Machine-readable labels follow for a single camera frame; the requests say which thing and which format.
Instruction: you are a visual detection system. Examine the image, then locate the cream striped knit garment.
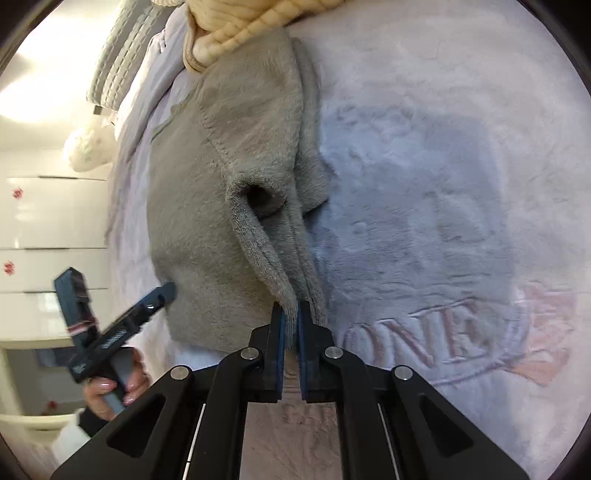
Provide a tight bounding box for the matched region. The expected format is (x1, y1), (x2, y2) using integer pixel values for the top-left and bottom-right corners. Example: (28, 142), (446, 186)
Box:
(151, 0), (352, 74)

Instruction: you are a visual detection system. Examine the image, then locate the round cream cushion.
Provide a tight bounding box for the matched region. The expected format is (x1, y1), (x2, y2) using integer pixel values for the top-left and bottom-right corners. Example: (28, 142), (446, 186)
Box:
(63, 117), (117, 172)

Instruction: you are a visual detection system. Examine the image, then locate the left hand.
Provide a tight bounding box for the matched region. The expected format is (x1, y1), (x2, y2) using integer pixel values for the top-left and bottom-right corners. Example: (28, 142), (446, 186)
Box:
(83, 348), (150, 421)

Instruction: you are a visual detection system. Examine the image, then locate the grey knit pillow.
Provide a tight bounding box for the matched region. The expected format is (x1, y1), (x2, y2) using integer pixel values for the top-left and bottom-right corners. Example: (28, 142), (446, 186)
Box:
(86, 0), (173, 111)

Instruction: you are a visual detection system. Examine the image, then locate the white wardrobe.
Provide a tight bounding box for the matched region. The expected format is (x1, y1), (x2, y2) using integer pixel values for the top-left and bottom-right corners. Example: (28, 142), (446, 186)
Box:
(1, 177), (113, 348)

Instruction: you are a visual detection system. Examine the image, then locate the grey-brown fuzzy sweater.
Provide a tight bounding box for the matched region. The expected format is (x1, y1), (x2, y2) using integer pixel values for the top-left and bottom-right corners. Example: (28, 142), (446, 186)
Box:
(146, 28), (329, 352)

